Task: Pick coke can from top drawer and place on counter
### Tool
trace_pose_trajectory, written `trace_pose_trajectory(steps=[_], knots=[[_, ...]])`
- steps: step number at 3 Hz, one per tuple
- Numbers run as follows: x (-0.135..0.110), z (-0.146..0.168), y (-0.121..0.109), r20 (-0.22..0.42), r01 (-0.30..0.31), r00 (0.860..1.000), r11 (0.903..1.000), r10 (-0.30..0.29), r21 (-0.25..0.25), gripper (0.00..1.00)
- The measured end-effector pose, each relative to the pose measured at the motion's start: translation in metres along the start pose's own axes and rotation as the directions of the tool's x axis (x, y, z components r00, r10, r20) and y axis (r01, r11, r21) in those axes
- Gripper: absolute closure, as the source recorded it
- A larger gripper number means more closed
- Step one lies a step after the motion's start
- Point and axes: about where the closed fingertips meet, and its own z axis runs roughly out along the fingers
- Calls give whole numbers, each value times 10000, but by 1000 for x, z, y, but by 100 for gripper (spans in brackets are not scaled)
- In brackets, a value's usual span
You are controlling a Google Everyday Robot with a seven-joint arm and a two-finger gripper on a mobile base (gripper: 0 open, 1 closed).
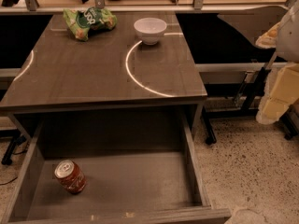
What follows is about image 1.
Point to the dark side table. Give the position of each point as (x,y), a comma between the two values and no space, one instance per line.
(242,83)

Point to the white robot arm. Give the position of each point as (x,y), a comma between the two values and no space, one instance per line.
(287,46)

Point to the red coke can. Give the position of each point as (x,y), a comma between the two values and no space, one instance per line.
(70,176)

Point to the grey cabinet counter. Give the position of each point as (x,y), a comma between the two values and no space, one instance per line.
(111,70)

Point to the black table leg left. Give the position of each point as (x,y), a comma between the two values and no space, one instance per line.
(15,141)

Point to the grey open top drawer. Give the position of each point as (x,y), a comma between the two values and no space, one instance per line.
(140,168)

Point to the white bowl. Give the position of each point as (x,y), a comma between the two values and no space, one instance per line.
(150,30)

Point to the green chip bag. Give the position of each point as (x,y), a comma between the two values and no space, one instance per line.
(81,23)

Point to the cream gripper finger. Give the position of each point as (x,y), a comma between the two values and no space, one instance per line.
(280,92)
(269,39)

